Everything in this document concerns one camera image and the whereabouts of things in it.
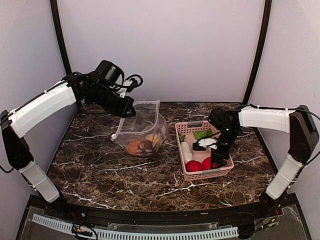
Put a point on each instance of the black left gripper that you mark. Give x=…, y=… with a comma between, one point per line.
x=123, y=112

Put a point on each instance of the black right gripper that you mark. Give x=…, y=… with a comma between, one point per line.
x=214, y=157

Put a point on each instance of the red apple toy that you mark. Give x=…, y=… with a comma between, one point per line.
x=206, y=164
x=193, y=166

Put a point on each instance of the clear zip top bag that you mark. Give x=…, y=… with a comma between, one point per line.
x=147, y=120

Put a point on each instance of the orange tangerine toy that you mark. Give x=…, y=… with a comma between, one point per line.
x=133, y=147

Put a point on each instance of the pink plastic basket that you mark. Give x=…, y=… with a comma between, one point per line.
x=187, y=130

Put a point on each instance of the yellow lemon toy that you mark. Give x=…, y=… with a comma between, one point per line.
x=154, y=138

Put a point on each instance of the dark red onion toy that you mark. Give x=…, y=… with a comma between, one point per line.
x=147, y=148

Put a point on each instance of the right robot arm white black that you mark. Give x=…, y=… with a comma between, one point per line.
x=291, y=137

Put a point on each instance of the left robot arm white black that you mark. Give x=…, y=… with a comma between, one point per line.
x=106, y=86

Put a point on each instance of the green leaf toy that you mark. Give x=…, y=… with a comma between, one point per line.
x=197, y=135

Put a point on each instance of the white bun toy lower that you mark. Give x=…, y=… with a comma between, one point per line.
x=186, y=152

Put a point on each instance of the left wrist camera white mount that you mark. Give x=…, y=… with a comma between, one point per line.
x=127, y=86

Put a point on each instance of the black front rail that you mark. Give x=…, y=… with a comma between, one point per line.
x=247, y=217

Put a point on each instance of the left black frame post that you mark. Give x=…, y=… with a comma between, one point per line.
x=60, y=36

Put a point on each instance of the black frame post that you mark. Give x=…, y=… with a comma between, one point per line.
x=60, y=36
x=259, y=51

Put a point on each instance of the white slotted cable duct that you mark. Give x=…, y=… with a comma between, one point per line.
x=117, y=231

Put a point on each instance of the right black frame post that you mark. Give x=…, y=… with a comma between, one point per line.
x=259, y=51

